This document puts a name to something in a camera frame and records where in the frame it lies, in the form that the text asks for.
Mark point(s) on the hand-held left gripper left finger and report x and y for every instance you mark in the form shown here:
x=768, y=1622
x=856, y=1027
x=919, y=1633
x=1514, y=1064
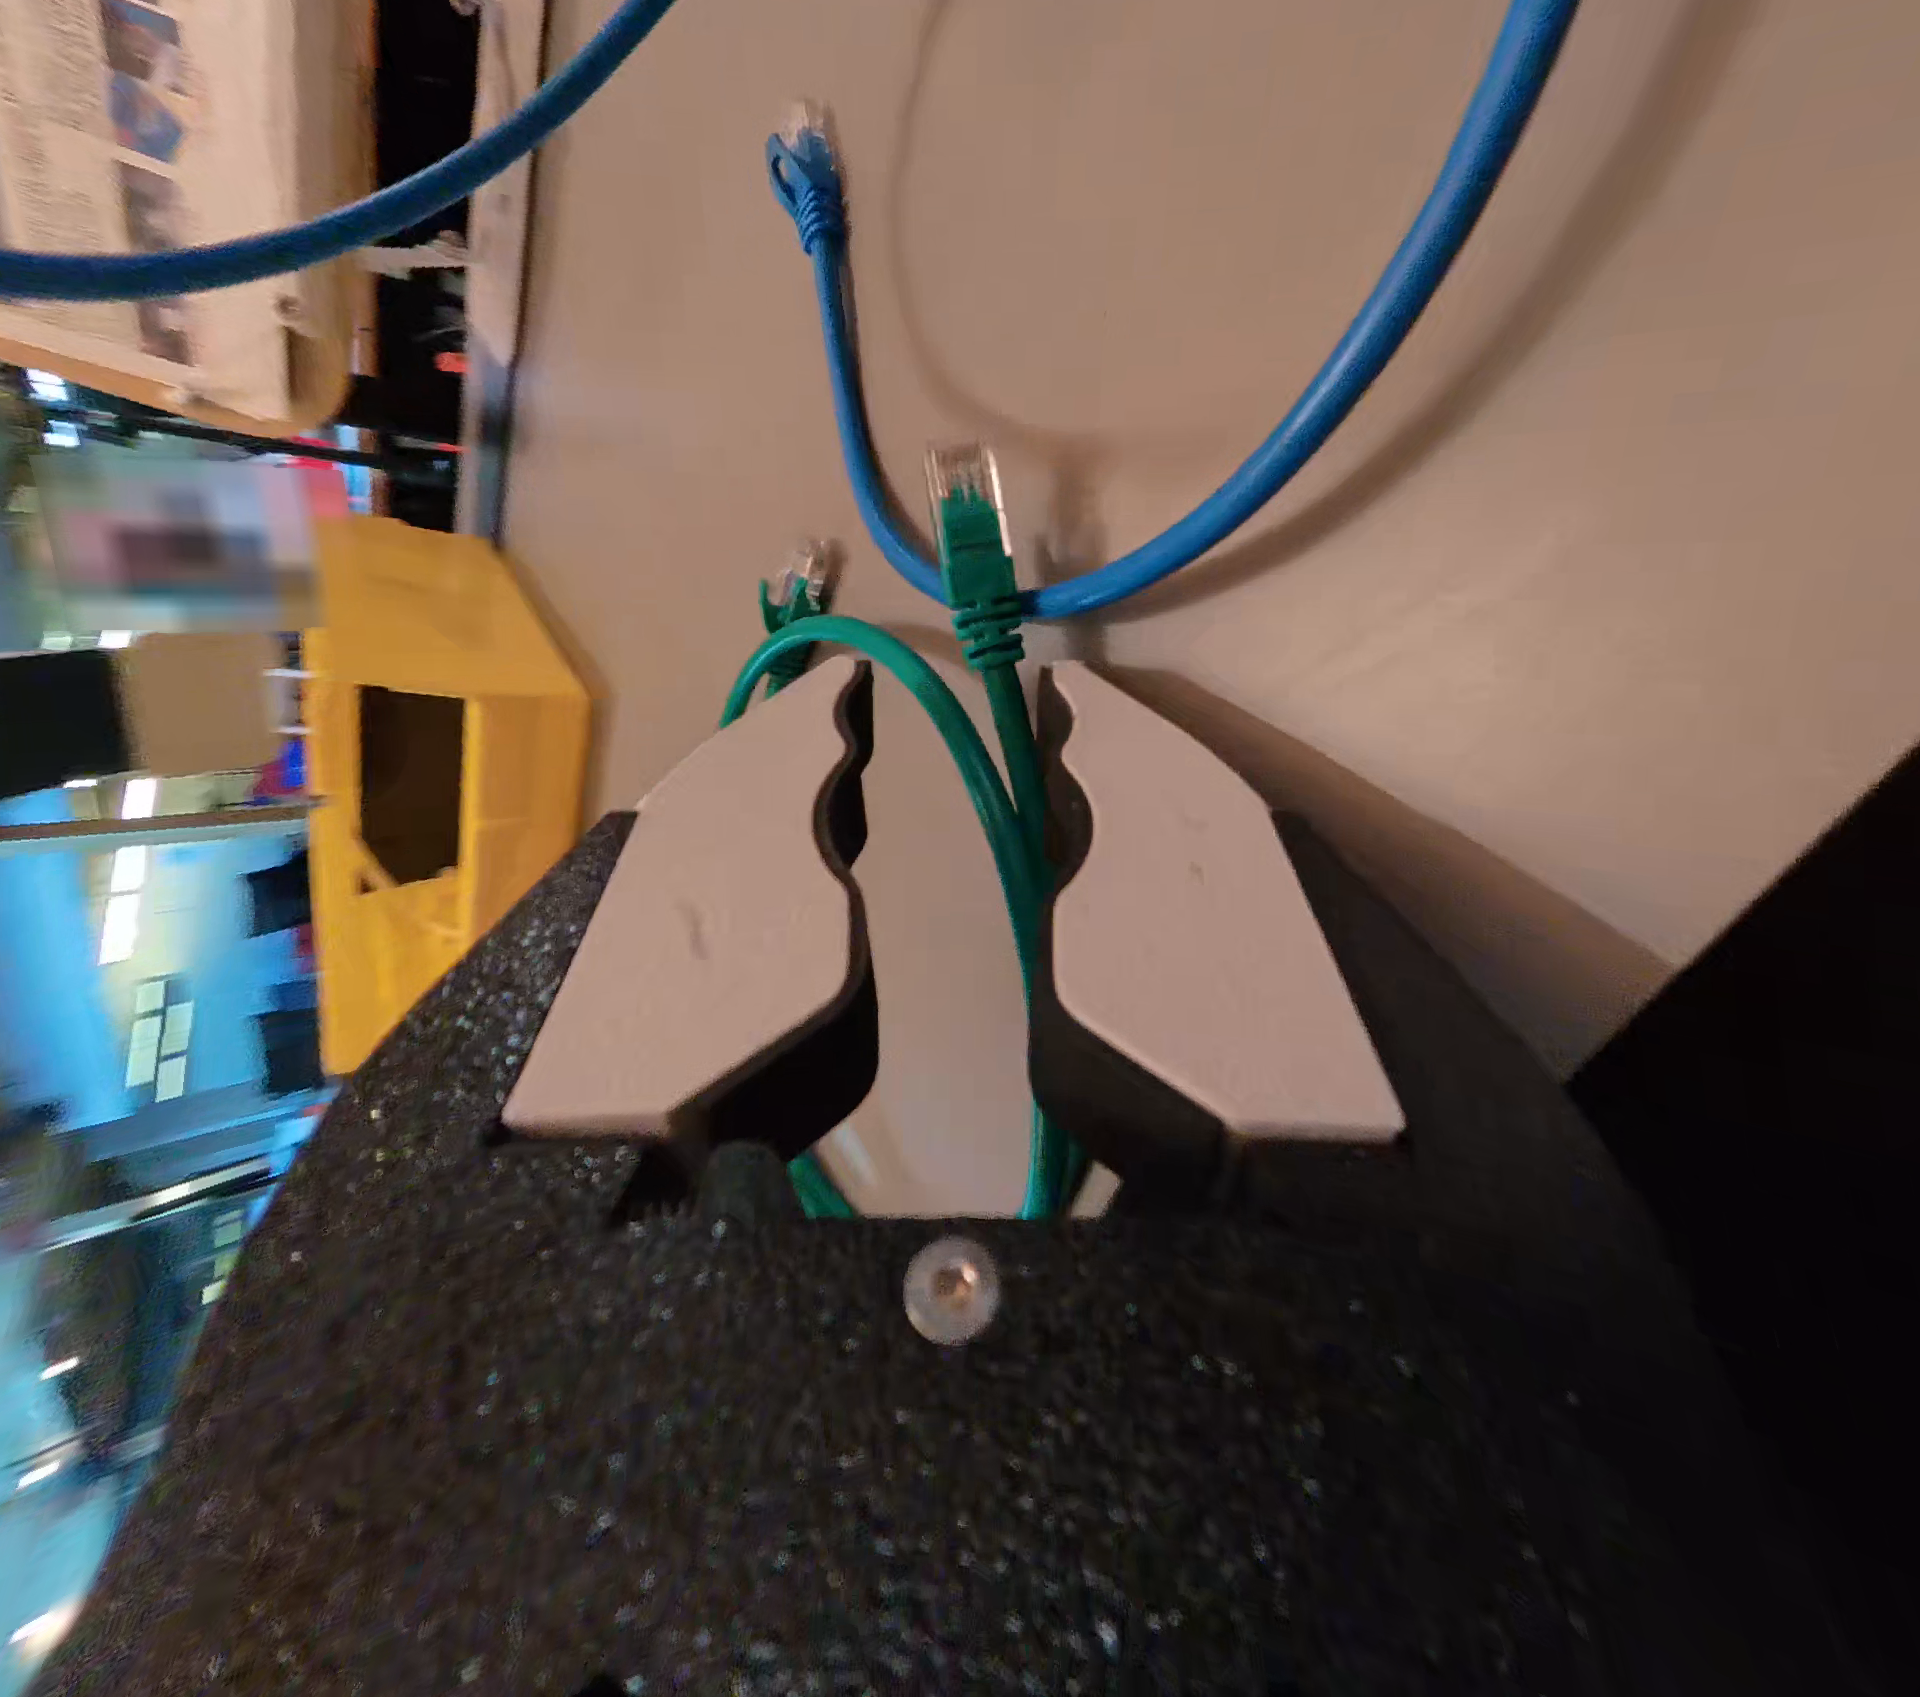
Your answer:
x=704, y=933

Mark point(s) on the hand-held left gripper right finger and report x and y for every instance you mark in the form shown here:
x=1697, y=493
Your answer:
x=1201, y=933

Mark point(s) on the yellow plastic bin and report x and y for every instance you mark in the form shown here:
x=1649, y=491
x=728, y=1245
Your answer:
x=435, y=617

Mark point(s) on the printed poster board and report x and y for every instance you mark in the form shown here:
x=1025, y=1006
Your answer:
x=151, y=77

